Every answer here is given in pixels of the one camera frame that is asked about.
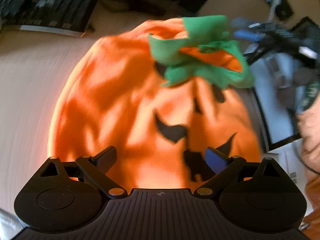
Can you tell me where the orange pumpkin costume garment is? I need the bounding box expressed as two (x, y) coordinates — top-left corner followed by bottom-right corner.
(48, 15), (261, 191)

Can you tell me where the glass-sided computer case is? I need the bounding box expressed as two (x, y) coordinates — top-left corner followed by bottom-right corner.
(244, 42), (319, 152)

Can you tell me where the black computer keyboard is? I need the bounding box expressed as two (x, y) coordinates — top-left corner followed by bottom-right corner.
(1, 0), (99, 37)

